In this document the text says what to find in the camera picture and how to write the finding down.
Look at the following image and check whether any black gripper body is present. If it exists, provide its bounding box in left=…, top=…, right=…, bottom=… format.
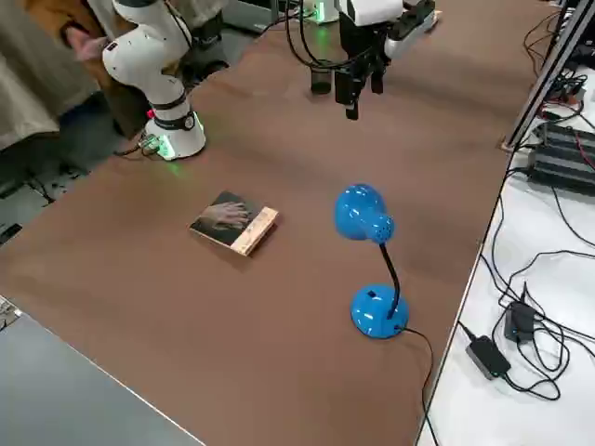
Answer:
left=338, top=11, right=389, bottom=72

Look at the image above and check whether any dark book with hand picture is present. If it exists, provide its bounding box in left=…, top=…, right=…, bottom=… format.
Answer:
left=188, top=189, right=281, bottom=258

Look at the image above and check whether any black mesh pen holder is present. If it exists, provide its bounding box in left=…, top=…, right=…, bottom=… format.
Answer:
left=309, top=59, right=337, bottom=97

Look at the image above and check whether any blue desk lamp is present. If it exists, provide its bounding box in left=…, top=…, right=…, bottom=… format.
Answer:
left=332, top=181, right=412, bottom=343

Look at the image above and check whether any black ridged power supply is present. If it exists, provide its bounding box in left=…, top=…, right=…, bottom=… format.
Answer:
left=527, top=121, right=595, bottom=195

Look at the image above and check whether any small black hub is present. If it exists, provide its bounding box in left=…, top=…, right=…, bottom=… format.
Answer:
left=503, top=300, right=536, bottom=345

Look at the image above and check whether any black power adapter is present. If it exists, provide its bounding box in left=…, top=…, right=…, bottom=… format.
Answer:
left=464, top=334, right=512, bottom=382

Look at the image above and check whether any person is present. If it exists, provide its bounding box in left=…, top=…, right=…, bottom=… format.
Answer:
left=20, top=0, right=150, bottom=140

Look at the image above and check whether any beige cloth cover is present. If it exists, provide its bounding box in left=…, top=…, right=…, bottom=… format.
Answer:
left=0, top=0, right=112, bottom=152

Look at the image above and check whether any grey side table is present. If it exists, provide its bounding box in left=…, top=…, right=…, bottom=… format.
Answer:
left=0, top=304, right=205, bottom=446

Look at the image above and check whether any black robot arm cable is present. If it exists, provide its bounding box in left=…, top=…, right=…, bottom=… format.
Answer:
left=284, top=0, right=354, bottom=71

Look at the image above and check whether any aluminium frame post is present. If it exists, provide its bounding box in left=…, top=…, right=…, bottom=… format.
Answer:
left=500, top=0, right=595, bottom=152

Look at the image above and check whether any red cable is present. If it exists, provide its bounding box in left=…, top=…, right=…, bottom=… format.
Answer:
left=574, top=132, right=595, bottom=174

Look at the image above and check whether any black lamp cable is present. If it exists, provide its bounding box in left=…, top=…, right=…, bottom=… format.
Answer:
left=395, top=324, right=441, bottom=446

